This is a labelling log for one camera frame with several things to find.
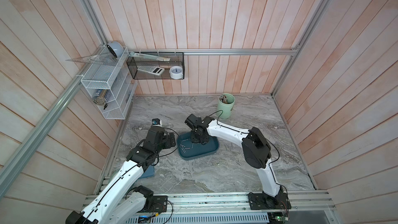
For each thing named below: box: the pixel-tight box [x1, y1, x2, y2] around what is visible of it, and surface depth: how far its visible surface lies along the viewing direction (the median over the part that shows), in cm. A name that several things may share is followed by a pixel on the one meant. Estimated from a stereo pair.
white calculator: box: [137, 65, 166, 76], surface depth 100 cm
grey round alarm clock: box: [106, 40, 124, 59], surface depth 85 cm
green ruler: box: [128, 51, 171, 62], surface depth 93 cm
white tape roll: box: [168, 65, 184, 80], surface depth 97 cm
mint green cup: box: [217, 92, 236, 120], surface depth 102 cm
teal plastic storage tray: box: [176, 131, 220, 161], surface depth 92 cm
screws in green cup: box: [219, 94, 229, 104], surface depth 97 cm
